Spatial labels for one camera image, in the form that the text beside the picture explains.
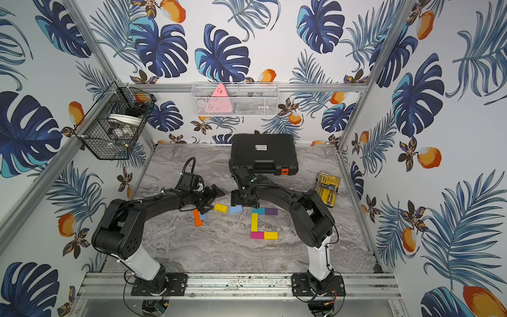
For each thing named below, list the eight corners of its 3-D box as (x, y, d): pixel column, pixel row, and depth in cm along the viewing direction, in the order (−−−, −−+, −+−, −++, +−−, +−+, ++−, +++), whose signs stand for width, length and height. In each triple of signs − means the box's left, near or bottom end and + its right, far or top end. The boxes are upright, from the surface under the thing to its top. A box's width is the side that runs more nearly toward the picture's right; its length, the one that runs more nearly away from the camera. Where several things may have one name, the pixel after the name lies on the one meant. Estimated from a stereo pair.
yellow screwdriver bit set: (310, 200, 100) (312, 196, 97) (318, 174, 110) (319, 170, 108) (333, 208, 97) (335, 204, 94) (338, 180, 108) (340, 176, 105)
